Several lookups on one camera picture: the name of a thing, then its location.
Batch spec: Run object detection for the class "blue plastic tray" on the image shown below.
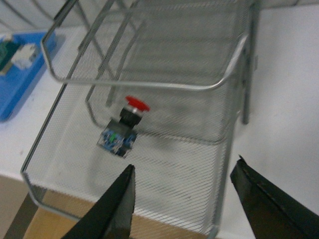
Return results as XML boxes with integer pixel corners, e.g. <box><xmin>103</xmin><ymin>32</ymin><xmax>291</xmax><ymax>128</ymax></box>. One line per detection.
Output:
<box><xmin>0</xmin><ymin>31</ymin><xmax>45</xmax><ymax>121</ymax></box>

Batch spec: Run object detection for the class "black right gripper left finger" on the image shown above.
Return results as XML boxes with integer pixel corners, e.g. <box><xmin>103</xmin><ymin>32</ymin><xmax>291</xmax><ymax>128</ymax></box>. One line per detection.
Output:
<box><xmin>63</xmin><ymin>164</ymin><xmax>135</xmax><ymax>239</ymax></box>

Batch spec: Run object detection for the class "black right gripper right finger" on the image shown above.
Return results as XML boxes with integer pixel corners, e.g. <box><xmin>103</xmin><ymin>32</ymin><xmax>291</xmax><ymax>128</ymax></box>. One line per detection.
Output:
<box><xmin>230</xmin><ymin>157</ymin><xmax>319</xmax><ymax>239</ymax></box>

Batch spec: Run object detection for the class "white terminal block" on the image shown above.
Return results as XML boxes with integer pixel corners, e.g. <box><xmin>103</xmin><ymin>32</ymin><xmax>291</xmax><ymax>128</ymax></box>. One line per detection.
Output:
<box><xmin>11</xmin><ymin>44</ymin><xmax>39</xmax><ymax>70</ymax></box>

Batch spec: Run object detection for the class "silver mesh three-tier rack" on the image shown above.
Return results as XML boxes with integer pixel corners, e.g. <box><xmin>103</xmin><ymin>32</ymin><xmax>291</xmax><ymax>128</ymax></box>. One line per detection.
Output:
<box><xmin>21</xmin><ymin>0</ymin><xmax>259</xmax><ymax>239</ymax></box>

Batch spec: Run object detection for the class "green and cream switch block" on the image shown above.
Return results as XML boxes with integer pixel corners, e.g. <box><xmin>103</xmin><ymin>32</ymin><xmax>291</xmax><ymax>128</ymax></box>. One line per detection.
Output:
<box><xmin>0</xmin><ymin>34</ymin><xmax>20</xmax><ymax>76</ymax></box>

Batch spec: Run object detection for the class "red emergency stop button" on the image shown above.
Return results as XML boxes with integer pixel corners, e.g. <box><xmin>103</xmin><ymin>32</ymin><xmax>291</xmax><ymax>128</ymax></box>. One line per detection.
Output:
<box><xmin>97</xmin><ymin>96</ymin><xmax>151</xmax><ymax>158</ymax></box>

